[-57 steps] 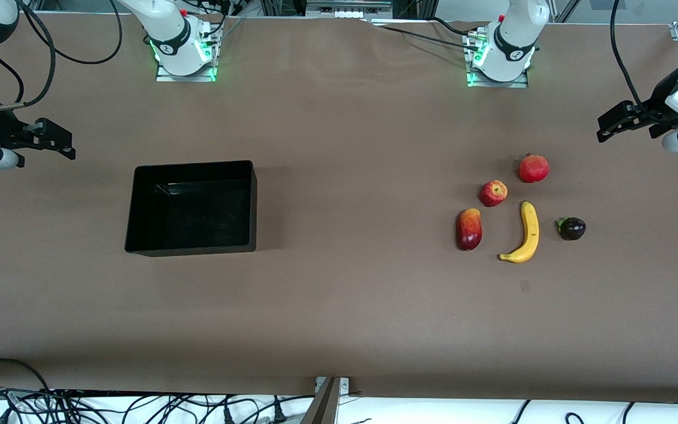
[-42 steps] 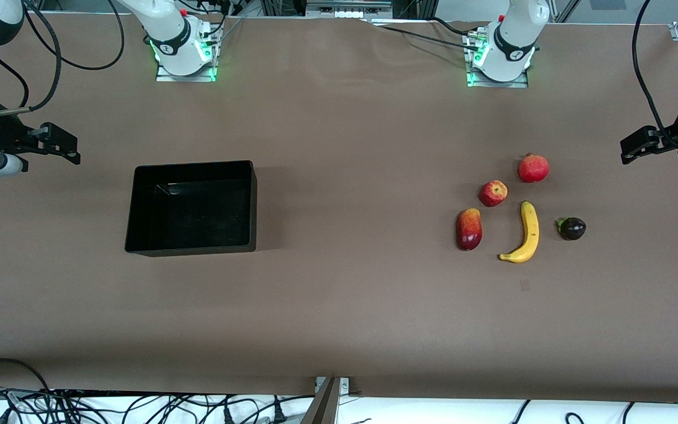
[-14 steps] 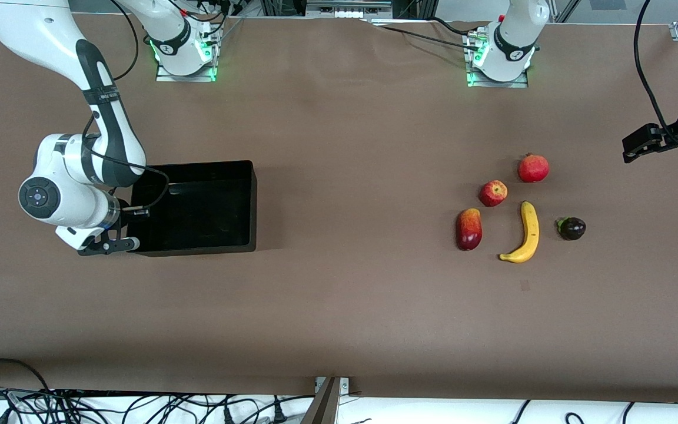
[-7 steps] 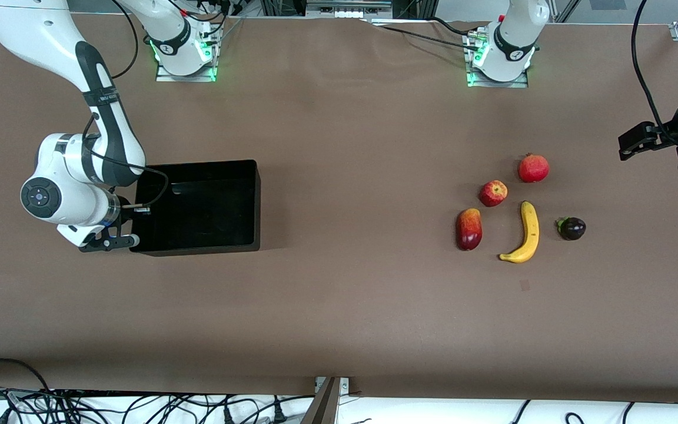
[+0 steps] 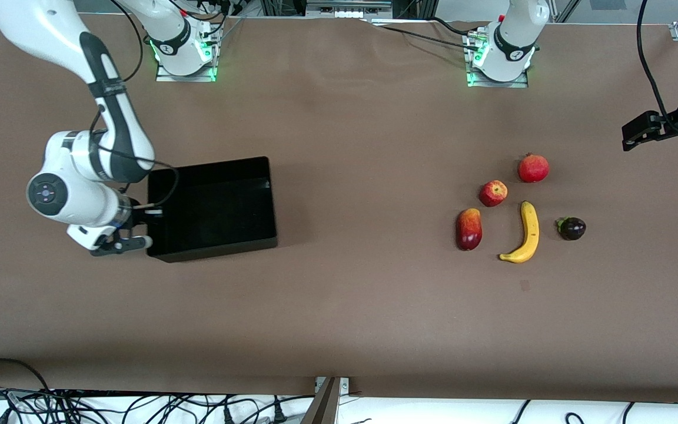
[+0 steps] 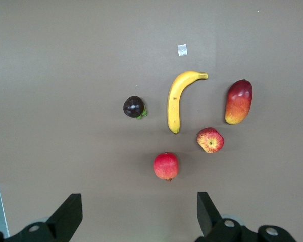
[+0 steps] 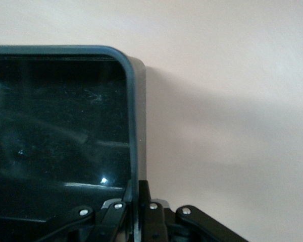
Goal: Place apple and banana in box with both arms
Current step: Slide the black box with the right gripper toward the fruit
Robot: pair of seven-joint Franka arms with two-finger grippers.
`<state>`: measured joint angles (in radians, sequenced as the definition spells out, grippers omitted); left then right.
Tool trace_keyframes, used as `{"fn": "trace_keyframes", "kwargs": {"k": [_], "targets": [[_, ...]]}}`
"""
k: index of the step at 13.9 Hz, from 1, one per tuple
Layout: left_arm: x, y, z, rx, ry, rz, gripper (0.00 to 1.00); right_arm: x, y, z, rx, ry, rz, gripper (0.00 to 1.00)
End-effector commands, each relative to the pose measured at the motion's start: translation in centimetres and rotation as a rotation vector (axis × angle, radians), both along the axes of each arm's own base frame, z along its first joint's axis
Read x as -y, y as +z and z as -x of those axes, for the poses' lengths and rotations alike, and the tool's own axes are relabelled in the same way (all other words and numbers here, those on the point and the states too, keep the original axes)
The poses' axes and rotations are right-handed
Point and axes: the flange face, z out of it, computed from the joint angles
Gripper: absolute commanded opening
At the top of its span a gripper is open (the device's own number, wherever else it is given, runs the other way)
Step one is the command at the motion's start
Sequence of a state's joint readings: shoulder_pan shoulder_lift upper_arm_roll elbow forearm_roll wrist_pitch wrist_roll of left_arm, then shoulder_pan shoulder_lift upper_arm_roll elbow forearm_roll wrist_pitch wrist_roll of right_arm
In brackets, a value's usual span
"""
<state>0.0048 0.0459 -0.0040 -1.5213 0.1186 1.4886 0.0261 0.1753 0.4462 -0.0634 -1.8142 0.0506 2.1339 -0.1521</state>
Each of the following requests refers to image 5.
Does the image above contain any red orange mango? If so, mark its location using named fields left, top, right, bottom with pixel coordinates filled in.
left=456, top=207, right=483, bottom=251

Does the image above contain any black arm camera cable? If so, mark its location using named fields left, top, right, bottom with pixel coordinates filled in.
left=87, top=0, right=180, bottom=214
left=635, top=0, right=672, bottom=124

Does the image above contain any dark purple eggplant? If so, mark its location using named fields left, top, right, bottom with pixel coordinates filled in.
left=556, top=216, right=587, bottom=241

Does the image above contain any black rectangular box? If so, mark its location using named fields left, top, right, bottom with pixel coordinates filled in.
left=147, top=155, right=278, bottom=263

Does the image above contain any red pomegranate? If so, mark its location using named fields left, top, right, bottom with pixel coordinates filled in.
left=517, top=153, right=550, bottom=184

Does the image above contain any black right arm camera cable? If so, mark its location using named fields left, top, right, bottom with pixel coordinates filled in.
left=87, top=0, right=180, bottom=214

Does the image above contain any small silver bracket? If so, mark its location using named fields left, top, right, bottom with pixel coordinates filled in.
left=314, top=377, right=350, bottom=394

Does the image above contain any dark metal post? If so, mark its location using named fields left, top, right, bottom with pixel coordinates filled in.
left=301, top=377, right=341, bottom=424

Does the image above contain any aluminium frame rail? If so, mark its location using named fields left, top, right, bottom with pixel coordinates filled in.
left=260, top=0, right=434, bottom=19

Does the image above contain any yellow banana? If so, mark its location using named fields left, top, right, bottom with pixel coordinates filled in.
left=498, top=201, right=540, bottom=264

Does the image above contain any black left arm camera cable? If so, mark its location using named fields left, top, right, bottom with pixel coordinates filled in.
left=635, top=0, right=672, bottom=124

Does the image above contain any black cable across table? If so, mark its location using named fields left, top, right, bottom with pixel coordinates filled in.
left=363, top=18, right=481, bottom=51

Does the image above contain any red yellow apple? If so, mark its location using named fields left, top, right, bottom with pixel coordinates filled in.
left=479, top=180, right=509, bottom=208

